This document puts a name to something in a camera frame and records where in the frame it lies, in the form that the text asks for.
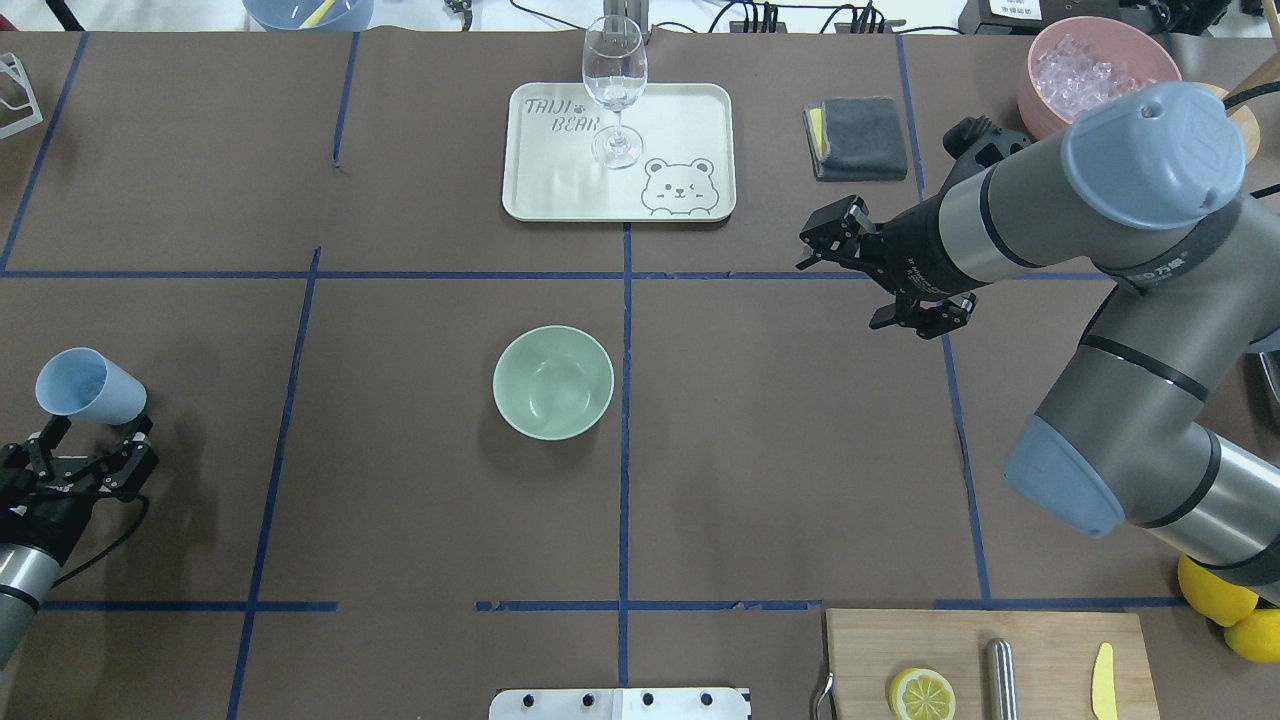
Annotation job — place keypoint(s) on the light blue cup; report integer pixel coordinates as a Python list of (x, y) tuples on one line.
[(81, 383)]

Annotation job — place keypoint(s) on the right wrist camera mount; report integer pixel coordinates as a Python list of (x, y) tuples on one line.
[(975, 144)]

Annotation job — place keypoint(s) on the blue bowl with fork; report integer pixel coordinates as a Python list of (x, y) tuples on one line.
[(311, 16)]

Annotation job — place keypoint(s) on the grey yellow folded cloth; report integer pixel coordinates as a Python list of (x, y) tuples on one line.
[(856, 139)]

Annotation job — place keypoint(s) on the white wire cup rack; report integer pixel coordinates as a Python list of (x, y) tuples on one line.
[(19, 105)]

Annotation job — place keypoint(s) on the clear wine glass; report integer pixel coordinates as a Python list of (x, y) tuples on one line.
[(614, 68)]

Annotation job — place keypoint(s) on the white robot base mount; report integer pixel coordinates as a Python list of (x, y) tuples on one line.
[(623, 703)]

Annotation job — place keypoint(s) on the ice cubes pile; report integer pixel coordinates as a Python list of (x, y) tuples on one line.
[(1072, 78)]

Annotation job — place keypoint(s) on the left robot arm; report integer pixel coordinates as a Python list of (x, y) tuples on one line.
[(27, 577)]

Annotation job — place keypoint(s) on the green bowl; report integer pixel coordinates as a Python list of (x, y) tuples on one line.
[(553, 383)]

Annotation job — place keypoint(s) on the cream bear tray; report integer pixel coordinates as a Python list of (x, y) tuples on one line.
[(563, 163)]

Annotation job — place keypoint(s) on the lemon half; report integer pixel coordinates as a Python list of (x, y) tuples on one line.
[(921, 693)]

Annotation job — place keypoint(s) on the wooden cutting board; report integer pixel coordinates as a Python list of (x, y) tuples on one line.
[(1053, 655)]

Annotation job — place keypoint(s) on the pink bowl with ice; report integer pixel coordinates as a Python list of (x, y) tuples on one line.
[(1147, 58)]

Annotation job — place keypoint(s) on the yellow lemon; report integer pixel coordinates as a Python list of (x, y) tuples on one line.
[(1255, 638), (1223, 603)]

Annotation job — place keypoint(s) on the yellow plastic knife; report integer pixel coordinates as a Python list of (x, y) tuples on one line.
[(1103, 688)]

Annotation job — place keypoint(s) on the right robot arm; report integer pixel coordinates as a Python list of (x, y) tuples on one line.
[(1149, 189)]

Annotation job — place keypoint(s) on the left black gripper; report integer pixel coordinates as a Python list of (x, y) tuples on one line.
[(40, 520)]

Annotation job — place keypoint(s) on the steel muddler rod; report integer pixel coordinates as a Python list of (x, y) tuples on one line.
[(1001, 691)]

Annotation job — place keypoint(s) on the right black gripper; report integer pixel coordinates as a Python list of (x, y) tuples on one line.
[(915, 250)]

